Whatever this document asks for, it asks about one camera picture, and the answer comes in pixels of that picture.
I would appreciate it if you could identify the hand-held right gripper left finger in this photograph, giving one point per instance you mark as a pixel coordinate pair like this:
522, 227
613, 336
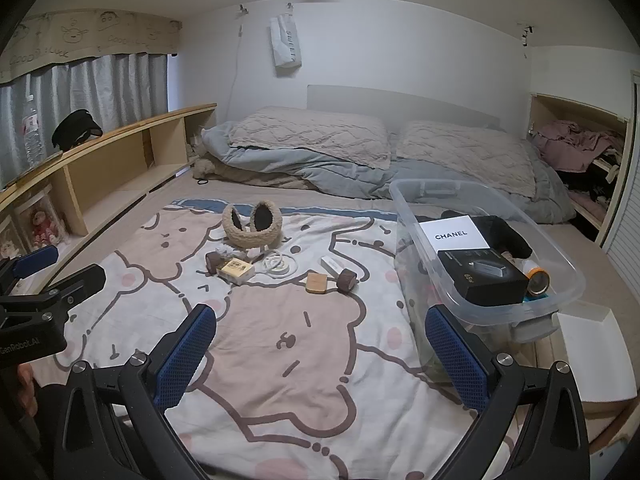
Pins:
187, 355

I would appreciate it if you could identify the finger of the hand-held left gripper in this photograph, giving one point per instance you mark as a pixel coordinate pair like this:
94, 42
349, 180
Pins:
80, 282
35, 260

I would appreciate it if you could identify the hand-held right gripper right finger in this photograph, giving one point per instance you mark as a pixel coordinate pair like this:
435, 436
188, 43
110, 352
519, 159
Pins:
460, 360

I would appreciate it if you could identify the yellow small box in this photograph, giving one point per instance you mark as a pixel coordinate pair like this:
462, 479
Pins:
235, 270

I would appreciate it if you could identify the brown bandage roll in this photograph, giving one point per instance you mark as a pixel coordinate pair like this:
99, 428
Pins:
346, 280
214, 262

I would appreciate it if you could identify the clear plastic storage bin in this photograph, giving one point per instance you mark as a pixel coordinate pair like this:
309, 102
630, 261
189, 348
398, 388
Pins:
570, 272

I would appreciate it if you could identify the person's left hand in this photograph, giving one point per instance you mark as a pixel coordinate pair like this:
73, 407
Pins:
27, 390

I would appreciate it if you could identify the red doll in clear box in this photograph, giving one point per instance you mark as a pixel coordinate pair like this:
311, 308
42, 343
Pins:
42, 225

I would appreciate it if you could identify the black box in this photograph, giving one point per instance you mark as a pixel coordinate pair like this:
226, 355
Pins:
480, 285

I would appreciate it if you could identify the teal packet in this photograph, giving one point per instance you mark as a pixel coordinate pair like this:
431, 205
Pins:
537, 300

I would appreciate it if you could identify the orange capped bottle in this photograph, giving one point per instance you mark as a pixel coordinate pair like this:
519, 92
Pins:
537, 280

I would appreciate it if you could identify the printed cartoon blanket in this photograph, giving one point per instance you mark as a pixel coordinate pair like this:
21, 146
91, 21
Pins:
300, 360

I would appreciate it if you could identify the wooden bedside shelf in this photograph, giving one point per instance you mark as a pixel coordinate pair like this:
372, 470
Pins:
110, 160

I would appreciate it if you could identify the clear water bottle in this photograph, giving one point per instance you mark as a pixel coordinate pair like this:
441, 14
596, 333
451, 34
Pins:
32, 135

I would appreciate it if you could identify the white printed flat box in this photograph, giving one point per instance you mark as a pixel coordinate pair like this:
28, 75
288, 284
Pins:
450, 235

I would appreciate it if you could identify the beige fluffy earmuffs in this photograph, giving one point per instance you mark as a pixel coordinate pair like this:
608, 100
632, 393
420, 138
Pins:
240, 235

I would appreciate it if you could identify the black cap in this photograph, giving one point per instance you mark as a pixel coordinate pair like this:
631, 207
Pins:
75, 127

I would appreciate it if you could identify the white plastic lid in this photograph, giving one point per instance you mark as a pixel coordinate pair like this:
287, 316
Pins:
600, 360

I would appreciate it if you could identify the wooden square coaster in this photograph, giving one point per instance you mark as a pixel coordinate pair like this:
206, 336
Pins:
318, 282

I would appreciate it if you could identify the white small box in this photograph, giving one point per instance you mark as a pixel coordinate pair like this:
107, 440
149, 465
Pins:
333, 265

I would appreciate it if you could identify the beige plush toy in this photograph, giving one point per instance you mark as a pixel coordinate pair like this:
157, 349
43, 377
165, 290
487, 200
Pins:
202, 166

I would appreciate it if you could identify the grey curtain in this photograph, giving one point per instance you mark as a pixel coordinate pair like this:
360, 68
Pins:
115, 90

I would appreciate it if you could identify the beige bed sheet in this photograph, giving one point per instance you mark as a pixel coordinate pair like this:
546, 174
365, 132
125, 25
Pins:
350, 205

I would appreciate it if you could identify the beige folded blanket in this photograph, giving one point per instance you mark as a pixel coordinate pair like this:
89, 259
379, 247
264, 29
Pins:
250, 175

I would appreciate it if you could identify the beige quilted pillow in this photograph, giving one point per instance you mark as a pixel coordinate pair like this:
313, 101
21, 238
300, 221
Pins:
310, 135
465, 155

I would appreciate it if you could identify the dark clothes pile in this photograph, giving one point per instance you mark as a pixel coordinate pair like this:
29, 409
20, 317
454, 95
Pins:
585, 180

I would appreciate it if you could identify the grey duvet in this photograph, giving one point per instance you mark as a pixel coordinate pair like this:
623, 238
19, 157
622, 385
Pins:
340, 170

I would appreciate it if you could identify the white louvered door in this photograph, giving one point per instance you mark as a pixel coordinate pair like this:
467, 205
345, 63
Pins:
627, 210

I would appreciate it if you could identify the cream printed curtain valance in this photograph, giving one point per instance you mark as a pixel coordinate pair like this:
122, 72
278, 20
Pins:
75, 35

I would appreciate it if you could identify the pink clothes pile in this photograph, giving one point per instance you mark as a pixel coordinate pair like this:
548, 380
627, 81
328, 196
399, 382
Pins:
575, 145

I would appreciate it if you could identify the wooden closet shelf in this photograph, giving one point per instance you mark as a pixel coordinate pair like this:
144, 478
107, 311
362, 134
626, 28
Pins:
575, 105

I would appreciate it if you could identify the white hanging bag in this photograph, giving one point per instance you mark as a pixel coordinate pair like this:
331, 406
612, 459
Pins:
286, 42

